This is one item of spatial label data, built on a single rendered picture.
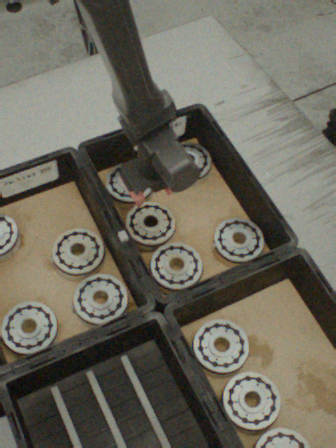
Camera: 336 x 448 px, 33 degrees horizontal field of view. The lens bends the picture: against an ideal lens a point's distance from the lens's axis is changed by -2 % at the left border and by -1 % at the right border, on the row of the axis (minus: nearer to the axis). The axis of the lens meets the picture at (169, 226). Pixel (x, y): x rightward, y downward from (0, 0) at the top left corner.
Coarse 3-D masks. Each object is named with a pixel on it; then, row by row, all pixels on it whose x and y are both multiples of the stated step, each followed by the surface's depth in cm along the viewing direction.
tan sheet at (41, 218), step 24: (48, 192) 122; (72, 192) 122; (24, 216) 118; (48, 216) 119; (72, 216) 119; (24, 240) 115; (48, 240) 116; (0, 264) 112; (24, 264) 113; (48, 264) 113; (0, 288) 110; (24, 288) 110; (48, 288) 110; (72, 288) 110; (0, 312) 107; (72, 312) 108
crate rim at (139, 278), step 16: (32, 160) 114; (48, 160) 114; (80, 160) 114; (0, 176) 112; (96, 192) 110; (112, 224) 107; (128, 256) 103; (144, 288) 100; (112, 320) 97; (128, 320) 97; (80, 336) 95; (48, 352) 93; (0, 368) 91; (16, 368) 92
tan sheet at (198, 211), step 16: (160, 192) 123; (192, 192) 124; (208, 192) 124; (224, 192) 124; (176, 208) 121; (192, 208) 122; (208, 208) 122; (224, 208) 122; (240, 208) 122; (176, 224) 119; (192, 224) 120; (208, 224) 120; (176, 240) 117; (192, 240) 118; (208, 240) 118; (144, 256) 115; (208, 256) 116; (208, 272) 114
